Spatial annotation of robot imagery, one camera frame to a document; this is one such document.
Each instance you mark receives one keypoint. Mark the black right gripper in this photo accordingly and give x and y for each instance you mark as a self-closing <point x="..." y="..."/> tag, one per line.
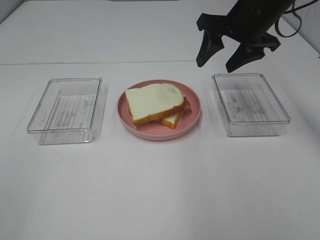
<point x="248" y="23"/>

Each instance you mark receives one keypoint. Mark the bread slice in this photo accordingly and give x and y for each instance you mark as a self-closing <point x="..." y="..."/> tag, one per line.
<point x="154" y="101"/>
<point x="169" y="121"/>

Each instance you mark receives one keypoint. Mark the clear right plastic tray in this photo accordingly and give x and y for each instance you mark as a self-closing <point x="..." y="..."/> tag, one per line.
<point x="248" y="105"/>

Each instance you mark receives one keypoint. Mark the clear plastic tray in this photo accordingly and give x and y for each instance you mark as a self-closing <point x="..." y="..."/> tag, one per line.
<point x="68" y="112"/>
<point x="248" y="105"/>

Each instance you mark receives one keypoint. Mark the pink round plate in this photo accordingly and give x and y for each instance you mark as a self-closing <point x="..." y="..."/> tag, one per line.
<point x="155" y="131"/>

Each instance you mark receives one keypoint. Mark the clear left plastic tray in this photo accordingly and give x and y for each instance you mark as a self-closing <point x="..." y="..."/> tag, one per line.
<point x="68" y="112"/>

